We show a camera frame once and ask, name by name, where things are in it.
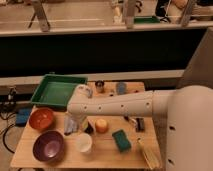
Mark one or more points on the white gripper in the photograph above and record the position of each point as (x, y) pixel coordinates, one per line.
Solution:
(80, 123)

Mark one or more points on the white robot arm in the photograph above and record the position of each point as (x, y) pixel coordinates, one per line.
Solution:
(189, 125)

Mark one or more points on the white plastic cup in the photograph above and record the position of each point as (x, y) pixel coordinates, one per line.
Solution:
(83, 143)

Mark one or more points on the yellow red apple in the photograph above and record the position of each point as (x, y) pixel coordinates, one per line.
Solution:
(101, 126)

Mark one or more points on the orange bowl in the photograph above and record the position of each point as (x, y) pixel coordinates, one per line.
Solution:
(41, 118)

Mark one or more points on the green plastic tray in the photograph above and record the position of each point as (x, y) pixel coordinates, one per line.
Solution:
(56, 90)

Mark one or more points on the purple bowl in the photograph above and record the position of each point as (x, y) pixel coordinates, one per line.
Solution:
(49, 146)

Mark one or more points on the small metal cup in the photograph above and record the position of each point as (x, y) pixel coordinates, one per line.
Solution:
(99, 86)

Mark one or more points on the green sponge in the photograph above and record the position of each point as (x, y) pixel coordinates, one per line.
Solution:
(122, 142)

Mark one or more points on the blue box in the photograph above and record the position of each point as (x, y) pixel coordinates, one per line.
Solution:
(22, 116)

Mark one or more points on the black binder clip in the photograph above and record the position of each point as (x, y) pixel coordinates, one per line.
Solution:
(140, 125)

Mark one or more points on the wooden scrub brush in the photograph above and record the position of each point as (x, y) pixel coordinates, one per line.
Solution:
(149, 155)

